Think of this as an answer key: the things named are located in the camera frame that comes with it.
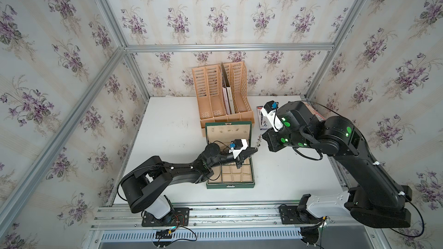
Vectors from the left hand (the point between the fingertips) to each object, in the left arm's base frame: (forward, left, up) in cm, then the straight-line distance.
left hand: (259, 154), depth 69 cm
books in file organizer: (+32, +12, +5) cm, 35 cm away
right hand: (+1, 0, +13) cm, 13 cm away
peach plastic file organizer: (+45, +21, -22) cm, 55 cm away
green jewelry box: (-2, +12, -17) cm, 21 cm away
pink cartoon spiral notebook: (+36, -49, -21) cm, 64 cm away
